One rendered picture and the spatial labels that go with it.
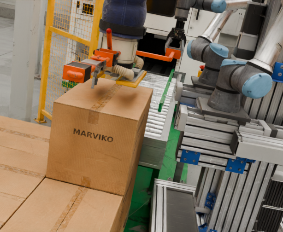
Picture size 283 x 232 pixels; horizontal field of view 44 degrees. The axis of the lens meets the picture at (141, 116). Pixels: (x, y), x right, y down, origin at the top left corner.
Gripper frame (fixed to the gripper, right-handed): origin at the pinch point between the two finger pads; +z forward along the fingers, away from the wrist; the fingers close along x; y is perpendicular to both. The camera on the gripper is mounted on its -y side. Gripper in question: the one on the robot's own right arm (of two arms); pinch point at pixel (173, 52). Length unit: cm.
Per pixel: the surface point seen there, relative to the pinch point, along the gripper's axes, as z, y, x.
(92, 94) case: 24, 35, -35
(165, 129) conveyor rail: 59, -32, 5
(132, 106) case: 24.3, 40.4, -12.4
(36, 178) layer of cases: 65, 61, -50
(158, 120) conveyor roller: 65, -64, -3
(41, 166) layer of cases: 64, 49, -53
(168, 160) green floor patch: 118, -108, 13
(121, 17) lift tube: -17, 41, -25
